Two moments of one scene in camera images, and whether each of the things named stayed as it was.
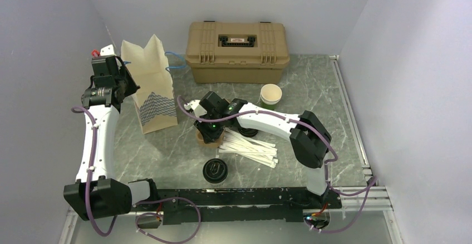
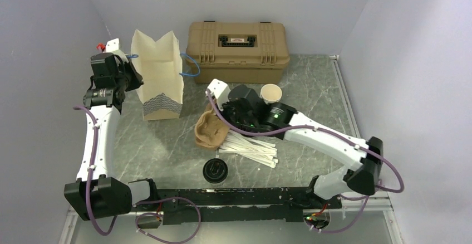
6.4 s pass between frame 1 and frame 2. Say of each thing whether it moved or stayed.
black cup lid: stayed
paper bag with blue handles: moved
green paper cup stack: stayed
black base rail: stayed
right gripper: moved
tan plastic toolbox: stayed
